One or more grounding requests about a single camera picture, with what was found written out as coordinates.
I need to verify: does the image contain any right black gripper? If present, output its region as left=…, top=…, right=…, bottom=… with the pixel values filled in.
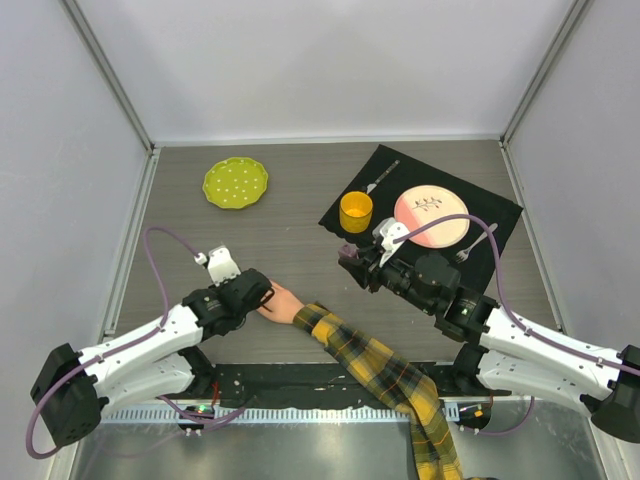
left=341, top=243, right=436, bottom=314

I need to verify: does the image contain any purple nail polish bottle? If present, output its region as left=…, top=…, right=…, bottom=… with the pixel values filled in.
left=338, top=244, right=359, bottom=261

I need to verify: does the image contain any white nail polish cap brush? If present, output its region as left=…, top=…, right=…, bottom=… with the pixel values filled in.
left=260, top=287, right=275, bottom=312

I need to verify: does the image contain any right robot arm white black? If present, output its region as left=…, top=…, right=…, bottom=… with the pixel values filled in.
left=339, top=246, right=639, bottom=443

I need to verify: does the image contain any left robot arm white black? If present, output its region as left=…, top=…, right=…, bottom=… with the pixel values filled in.
left=30, top=269, right=273, bottom=449

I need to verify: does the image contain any yellow plaid sleeve forearm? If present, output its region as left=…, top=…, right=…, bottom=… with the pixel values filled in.
left=293, top=304, right=463, bottom=479

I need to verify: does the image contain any mannequin hand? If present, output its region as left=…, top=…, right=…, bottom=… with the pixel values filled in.
left=257, top=281, right=304, bottom=325

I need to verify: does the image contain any silver fork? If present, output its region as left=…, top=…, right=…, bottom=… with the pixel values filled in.
left=454, top=223, right=498, bottom=263

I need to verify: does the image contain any pink white plate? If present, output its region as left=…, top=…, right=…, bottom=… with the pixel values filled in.
left=394, top=185, right=470, bottom=249

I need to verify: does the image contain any yellow cup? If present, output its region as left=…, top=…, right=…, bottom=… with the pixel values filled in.
left=339, top=191, right=373, bottom=234

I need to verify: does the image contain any black placemat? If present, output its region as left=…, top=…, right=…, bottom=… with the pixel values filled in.
left=319, top=145, right=522, bottom=292

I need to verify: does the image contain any green dotted plate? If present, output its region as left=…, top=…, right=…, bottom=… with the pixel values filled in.
left=202, top=157, right=269, bottom=210

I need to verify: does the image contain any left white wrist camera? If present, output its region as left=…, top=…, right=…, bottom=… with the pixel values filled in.
left=194, top=245, right=241, bottom=287

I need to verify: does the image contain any silver dark-handled knife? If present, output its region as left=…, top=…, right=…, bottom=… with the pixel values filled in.
left=365, top=160, right=400, bottom=195

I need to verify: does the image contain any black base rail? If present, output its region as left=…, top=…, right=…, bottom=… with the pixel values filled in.
left=159, top=362, right=514, bottom=409

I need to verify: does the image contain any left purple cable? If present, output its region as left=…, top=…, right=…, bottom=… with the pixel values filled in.
left=24, top=227, right=211, bottom=459

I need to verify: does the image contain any purple cable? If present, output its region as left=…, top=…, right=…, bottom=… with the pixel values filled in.
left=397, top=213, right=640, bottom=371
left=24, top=227, right=211, bottom=459

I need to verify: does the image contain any white slotted cable duct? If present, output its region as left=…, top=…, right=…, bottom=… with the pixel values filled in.
left=104, top=404, right=461, bottom=426

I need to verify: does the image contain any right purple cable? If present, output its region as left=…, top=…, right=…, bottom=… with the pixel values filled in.
left=397, top=213, right=640, bottom=371

